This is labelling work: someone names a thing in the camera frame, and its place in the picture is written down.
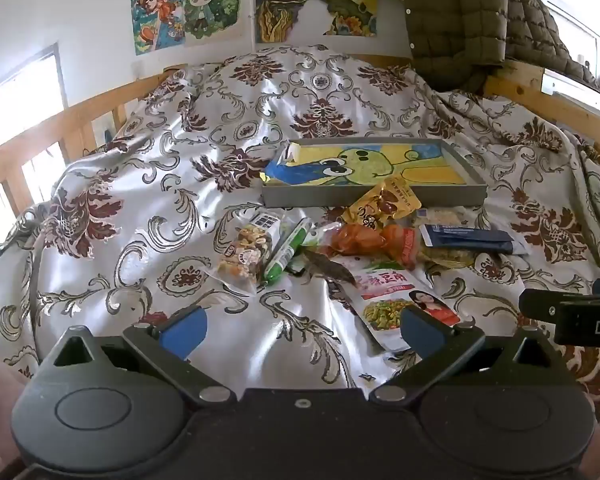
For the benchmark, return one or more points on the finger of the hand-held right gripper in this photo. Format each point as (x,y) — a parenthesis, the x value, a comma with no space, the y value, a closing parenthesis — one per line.
(540,304)

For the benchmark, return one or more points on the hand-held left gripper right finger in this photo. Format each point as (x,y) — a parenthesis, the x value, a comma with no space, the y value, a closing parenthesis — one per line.
(420,332)

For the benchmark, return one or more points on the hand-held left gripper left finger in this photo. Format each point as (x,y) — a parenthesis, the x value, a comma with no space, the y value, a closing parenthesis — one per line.
(187,332)

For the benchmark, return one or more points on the white bean snack packet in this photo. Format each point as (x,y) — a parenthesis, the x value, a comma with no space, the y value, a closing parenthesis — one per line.
(390,290)

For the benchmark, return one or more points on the clear nut mix packet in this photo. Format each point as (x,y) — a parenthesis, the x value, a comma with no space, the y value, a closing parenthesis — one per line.
(245,250)

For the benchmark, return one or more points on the navy blue packet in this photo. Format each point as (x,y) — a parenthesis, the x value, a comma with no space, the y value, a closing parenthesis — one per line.
(460,237)

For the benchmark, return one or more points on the orange snack packet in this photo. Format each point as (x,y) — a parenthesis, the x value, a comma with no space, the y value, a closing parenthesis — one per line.
(365,242)

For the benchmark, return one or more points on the clear rice cracker packet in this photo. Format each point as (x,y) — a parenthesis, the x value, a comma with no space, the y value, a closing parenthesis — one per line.
(445,216)

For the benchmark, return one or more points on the green tube snack packet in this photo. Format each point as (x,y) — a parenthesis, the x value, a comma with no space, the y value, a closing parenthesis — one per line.
(285,255)

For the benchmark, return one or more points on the gold snack packet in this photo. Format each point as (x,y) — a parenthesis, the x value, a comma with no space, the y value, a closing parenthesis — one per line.
(380,205)

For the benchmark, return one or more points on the green and white snack packet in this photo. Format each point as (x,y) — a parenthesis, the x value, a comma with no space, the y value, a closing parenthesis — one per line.
(322,234)

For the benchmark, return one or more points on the grey shallow tray box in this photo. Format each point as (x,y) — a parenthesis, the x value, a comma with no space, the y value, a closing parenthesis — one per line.
(330,196)

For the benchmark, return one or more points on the floral printed blanket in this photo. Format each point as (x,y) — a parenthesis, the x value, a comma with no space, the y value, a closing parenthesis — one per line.
(130,185)

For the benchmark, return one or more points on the cartoon frog picture sheet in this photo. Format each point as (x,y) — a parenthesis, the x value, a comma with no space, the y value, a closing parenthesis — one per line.
(430,160)

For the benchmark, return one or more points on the window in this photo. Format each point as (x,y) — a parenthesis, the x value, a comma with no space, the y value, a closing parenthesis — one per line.
(20,100)

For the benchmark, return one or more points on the olive puffer jacket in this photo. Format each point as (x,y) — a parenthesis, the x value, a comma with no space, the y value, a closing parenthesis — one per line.
(455,10)

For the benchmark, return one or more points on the wooden bed frame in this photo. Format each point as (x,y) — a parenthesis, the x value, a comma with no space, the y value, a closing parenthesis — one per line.
(520,87)

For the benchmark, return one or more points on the blue cartoon wall poster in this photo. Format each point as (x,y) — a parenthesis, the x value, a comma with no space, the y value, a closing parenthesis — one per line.
(155,15)

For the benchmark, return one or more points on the swirl painting wall poster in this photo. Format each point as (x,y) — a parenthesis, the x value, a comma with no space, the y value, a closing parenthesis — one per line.
(282,5)

